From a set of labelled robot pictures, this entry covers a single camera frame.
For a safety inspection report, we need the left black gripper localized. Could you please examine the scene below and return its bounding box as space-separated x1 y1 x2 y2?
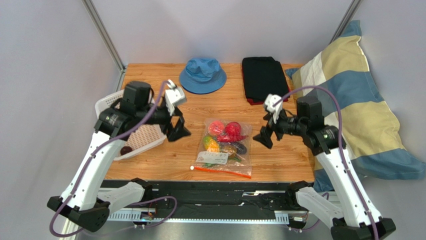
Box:
137 100 192 142

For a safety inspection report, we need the red tomato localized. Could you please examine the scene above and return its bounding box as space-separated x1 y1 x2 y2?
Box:
224 121 242 136

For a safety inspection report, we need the red chili pepper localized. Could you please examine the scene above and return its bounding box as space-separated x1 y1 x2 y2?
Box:
216 133 248 143

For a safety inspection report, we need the pink peach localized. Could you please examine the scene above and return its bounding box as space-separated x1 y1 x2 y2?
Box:
207 120 225 136

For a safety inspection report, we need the yellow green mango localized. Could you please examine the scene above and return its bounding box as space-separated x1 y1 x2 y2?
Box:
202 135 221 153

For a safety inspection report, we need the yellow brown passion fruit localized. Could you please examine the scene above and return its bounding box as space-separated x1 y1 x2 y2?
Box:
220 143 237 157

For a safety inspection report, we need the clear orange-zip bag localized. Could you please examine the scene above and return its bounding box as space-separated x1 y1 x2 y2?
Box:
190 118 253 179

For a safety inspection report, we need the green chili pepper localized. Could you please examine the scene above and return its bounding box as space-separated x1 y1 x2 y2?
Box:
202 156 242 168

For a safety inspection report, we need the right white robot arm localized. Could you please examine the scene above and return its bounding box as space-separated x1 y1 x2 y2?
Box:
253 94 396 240

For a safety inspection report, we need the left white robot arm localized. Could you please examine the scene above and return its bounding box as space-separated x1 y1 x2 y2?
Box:
47 80 191 233

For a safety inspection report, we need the white plastic basket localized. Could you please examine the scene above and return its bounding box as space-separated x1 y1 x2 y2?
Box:
94 89 166 161

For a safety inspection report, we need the black folded cloth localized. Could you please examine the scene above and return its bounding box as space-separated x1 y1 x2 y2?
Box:
241 56 290 106

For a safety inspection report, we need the blue bucket hat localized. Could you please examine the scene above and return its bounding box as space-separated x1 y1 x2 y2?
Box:
179 57 227 95

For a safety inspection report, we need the blue yellow checked pillow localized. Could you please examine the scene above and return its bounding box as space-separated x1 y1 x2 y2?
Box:
285 20 426 180

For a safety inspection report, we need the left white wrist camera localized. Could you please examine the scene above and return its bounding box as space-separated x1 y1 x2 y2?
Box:
164 79 187 116

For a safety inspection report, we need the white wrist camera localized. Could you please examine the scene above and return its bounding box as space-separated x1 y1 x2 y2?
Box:
164 79 187 116
263 94 283 123

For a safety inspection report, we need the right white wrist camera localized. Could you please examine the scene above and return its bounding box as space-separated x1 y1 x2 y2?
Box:
263 94 283 123

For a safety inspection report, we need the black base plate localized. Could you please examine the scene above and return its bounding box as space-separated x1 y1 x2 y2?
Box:
99 179 319 222

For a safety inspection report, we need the aluminium frame rail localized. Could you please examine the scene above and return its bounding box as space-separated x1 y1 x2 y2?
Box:
59 186 381 240

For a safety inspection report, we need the left aluminium corner post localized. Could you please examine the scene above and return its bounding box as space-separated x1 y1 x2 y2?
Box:
82 0 127 90

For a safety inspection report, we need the aluminium corner post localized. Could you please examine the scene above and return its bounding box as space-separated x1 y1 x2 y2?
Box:
329 0 363 43
82 0 127 90

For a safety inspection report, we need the right aluminium corner post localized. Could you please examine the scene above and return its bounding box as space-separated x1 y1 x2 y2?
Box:
329 0 363 43

